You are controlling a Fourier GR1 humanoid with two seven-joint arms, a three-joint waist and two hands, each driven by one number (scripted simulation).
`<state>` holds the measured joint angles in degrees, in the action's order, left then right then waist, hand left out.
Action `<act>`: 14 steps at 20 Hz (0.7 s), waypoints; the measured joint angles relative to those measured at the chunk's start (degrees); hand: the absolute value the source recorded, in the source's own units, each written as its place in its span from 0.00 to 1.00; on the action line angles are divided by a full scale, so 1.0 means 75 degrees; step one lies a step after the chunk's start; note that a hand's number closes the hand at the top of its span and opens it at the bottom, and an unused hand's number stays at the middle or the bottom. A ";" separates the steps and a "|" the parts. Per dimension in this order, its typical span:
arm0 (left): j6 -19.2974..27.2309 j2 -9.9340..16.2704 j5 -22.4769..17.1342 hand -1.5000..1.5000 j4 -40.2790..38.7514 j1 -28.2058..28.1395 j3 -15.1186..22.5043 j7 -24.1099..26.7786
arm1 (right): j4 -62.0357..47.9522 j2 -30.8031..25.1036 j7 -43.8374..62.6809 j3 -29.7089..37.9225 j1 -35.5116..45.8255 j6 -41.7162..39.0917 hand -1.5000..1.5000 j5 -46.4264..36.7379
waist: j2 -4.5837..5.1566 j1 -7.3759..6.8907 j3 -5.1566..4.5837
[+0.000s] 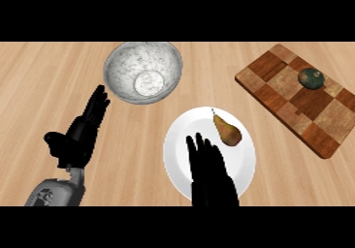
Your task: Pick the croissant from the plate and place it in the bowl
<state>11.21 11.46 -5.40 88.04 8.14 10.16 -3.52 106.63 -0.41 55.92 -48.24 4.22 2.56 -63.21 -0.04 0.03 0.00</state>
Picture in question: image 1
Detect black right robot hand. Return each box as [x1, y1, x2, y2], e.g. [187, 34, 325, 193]
[186, 132, 242, 207]

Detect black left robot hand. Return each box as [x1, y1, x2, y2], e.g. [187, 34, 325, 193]
[44, 84, 112, 170]

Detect white round plate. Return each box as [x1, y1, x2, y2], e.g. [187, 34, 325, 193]
[162, 106, 258, 202]

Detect grey marbled bowl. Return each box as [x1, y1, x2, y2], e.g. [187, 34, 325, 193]
[103, 42, 186, 106]

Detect brown pear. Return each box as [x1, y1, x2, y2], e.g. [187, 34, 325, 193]
[211, 108, 245, 147]

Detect checkered wooden cutting board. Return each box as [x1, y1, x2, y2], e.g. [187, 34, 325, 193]
[234, 43, 355, 160]

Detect dark green round fruit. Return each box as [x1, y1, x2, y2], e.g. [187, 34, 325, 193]
[298, 67, 328, 91]

